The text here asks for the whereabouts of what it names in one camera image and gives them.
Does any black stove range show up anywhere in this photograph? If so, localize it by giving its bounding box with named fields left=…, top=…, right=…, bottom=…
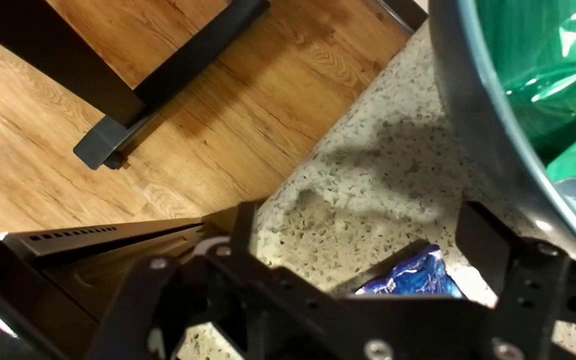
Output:
left=0, top=217, right=240, bottom=360

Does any blue snack packet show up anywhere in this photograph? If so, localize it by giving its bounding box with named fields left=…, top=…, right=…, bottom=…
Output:
left=356, top=244, right=461, bottom=298

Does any blue bowl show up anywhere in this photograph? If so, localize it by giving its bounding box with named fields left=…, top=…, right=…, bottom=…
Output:
left=429, top=0, right=576, bottom=257

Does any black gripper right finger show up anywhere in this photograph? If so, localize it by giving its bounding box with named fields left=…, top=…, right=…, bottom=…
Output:
left=456, top=202, right=576, bottom=360

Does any black table leg frame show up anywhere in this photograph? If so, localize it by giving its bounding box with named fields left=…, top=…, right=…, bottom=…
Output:
left=0, top=0, right=267, bottom=171

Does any green snack packet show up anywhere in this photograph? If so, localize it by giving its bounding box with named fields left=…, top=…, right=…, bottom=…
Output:
left=476, top=0, right=576, bottom=182

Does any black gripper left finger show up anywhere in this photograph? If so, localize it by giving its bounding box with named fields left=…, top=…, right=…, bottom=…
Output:
left=83, top=202, right=257, bottom=360

